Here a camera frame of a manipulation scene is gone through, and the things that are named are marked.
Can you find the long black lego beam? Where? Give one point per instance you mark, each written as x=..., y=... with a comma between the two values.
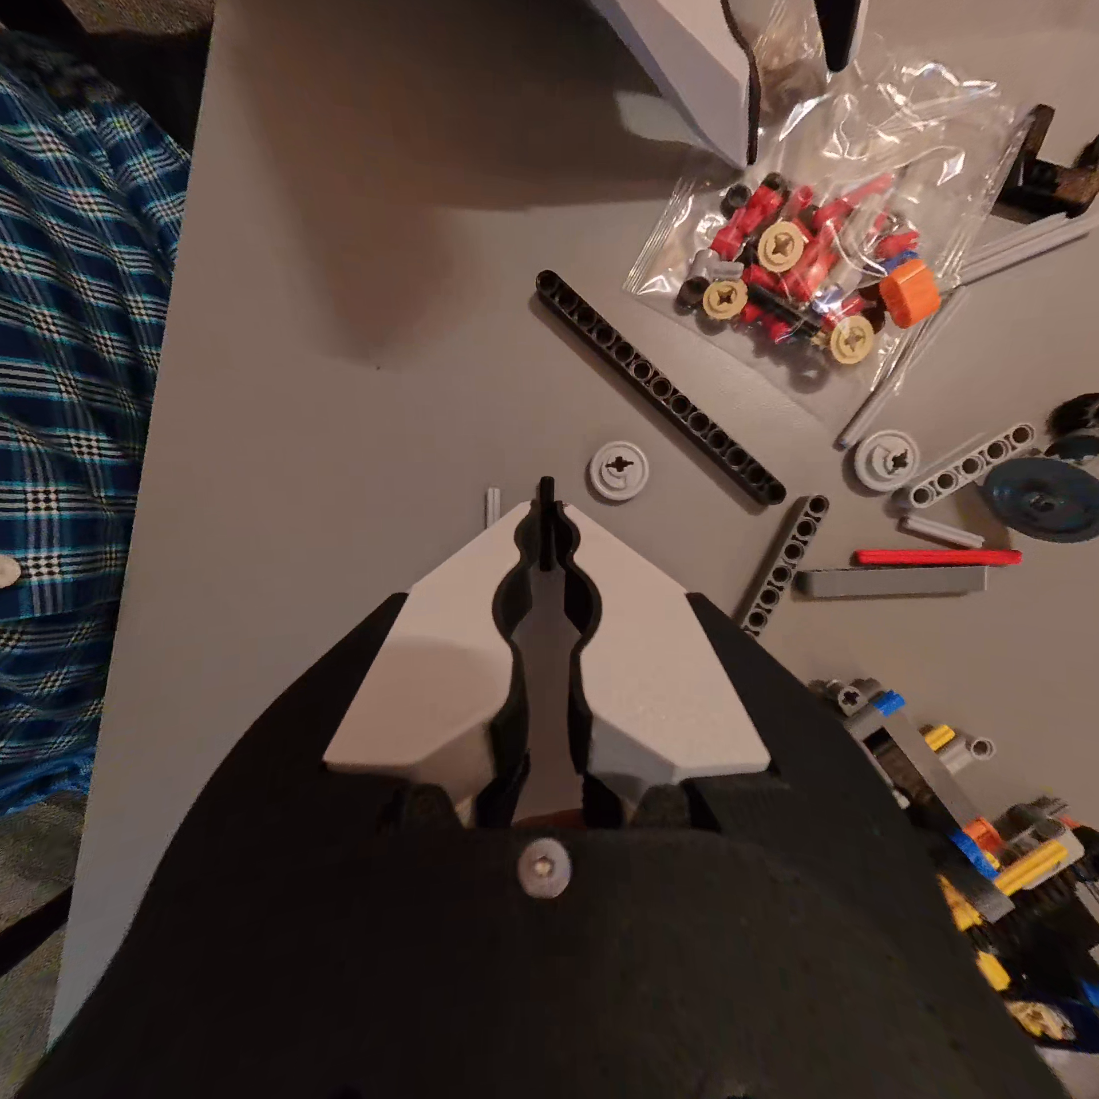
x=662, y=386

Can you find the red lego axle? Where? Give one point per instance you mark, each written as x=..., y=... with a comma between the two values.
x=936, y=557

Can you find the blue plaid shirt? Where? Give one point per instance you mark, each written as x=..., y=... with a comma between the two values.
x=77, y=342

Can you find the partly built lego model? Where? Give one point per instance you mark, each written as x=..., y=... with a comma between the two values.
x=911, y=755

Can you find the dark blue lego wheel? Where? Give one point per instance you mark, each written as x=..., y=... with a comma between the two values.
x=1031, y=506

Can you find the grey round lego pulley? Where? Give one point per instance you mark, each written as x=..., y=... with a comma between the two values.
x=632, y=481
x=873, y=477

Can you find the black forked lego piece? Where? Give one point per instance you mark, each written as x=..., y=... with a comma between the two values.
x=1053, y=184

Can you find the medium light grey axle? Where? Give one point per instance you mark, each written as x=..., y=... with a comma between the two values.
x=940, y=530

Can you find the short light grey axle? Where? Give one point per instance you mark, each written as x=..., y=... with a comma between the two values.
x=494, y=506

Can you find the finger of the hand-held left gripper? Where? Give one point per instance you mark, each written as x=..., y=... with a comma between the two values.
x=847, y=22
x=687, y=51

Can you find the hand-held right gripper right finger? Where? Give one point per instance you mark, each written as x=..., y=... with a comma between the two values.
x=671, y=686

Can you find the light grey holed beam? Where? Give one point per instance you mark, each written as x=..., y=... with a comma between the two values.
x=967, y=468

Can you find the short black lego axle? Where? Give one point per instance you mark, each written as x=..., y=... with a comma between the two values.
x=547, y=524

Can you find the long light grey axle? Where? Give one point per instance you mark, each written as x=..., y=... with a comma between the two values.
x=1031, y=246
x=876, y=399

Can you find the plain grey lego beam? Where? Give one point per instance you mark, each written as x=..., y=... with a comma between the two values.
x=893, y=583

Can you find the dark grey holed beam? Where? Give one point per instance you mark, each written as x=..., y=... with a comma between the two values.
x=787, y=563

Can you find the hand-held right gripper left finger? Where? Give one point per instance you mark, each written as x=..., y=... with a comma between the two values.
x=430, y=670

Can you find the orange round lego piece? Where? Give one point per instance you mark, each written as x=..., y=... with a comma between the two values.
x=911, y=293

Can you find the black lego gear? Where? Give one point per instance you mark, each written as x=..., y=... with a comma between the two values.
x=1078, y=421

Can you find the bag of red lego pins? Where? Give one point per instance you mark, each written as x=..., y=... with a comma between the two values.
x=773, y=222

